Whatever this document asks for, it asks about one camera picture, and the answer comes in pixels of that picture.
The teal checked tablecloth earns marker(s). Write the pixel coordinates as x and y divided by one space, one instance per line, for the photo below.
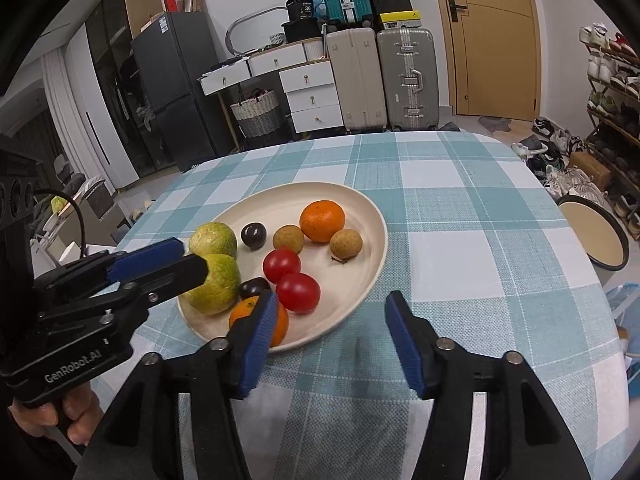
450 240

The black refrigerator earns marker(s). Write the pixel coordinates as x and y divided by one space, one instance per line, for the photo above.
175 90

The grey floor mat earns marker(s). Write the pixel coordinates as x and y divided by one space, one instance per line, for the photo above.
495 124

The silver suitcase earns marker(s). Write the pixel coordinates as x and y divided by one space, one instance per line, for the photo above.
407 80

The cardboard box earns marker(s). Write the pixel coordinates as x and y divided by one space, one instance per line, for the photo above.
590 167

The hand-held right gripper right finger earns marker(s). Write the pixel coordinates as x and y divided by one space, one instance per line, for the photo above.
404 345

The stack of shoe boxes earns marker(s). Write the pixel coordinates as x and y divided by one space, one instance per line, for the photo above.
392 2

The curved frame mirror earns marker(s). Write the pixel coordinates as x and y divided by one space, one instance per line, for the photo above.
235 27

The metal shoe rack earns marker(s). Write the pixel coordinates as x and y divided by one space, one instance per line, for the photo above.
612 125

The blue plastic bag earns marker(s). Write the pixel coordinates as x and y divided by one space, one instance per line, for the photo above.
317 0

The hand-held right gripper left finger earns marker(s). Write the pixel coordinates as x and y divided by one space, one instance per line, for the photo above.
260 345

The wooden door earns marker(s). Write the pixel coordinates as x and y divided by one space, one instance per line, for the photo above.
492 45

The pile of loose shoes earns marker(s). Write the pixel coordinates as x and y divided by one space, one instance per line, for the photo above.
560 160

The red tomato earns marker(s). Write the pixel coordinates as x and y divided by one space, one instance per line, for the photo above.
298 292
281 265

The cardboard boxes pile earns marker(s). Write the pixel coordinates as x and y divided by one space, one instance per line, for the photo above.
172 2

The beige suitcase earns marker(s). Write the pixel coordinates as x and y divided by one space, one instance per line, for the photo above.
356 80

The person's left hand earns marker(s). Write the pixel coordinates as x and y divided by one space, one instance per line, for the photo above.
85 410

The cream round plate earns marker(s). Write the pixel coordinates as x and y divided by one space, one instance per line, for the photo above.
360 220

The white drawer cabinet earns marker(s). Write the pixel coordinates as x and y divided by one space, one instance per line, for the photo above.
305 90

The black storage box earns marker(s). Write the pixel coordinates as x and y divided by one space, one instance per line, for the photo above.
300 31

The brown longan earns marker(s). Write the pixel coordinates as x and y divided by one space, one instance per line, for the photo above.
345 245
288 238

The orange mandarin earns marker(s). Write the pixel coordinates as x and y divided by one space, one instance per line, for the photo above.
322 220
242 316

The woven laundry basket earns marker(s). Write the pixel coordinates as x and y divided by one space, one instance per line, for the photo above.
257 115

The dark purple plum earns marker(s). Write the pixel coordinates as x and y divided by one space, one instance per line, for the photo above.
254 287
253 235

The rows of racked shoes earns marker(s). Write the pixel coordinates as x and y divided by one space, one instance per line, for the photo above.
607 65

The glass door wardrobe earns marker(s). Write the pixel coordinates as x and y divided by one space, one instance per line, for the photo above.
107 85

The green-yellow citrus fruit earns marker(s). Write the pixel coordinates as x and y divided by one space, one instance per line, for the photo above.
217 292
212 240

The round black-rimmed stool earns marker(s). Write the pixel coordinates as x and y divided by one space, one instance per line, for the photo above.
592 232

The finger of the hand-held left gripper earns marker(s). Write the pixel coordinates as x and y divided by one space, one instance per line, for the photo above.
145 260
170 277

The grey slipper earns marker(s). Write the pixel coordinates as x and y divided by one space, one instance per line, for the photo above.
449 126

